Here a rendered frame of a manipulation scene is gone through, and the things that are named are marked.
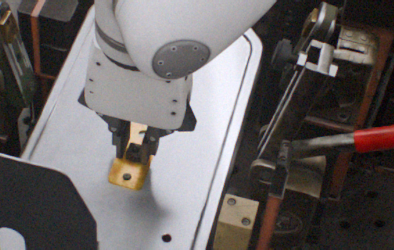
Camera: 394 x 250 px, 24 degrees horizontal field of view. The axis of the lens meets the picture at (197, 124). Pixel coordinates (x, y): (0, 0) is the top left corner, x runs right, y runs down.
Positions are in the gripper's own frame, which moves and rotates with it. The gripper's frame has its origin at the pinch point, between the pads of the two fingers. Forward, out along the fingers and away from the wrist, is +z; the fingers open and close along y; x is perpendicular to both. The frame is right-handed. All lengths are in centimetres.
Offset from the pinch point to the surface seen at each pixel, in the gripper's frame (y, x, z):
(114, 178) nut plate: 1.2, 3.5, 2.7
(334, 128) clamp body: -20.6, -14.7, 7.9
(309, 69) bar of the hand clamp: -15.6, 1.7, -18.5
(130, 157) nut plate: 0.3, 0.8, 2.2
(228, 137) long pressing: -9.1, -5.5, 2.7
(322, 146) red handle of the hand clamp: -18.8, 0.5, -7.2
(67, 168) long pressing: 6.3, 3.6, 3.0
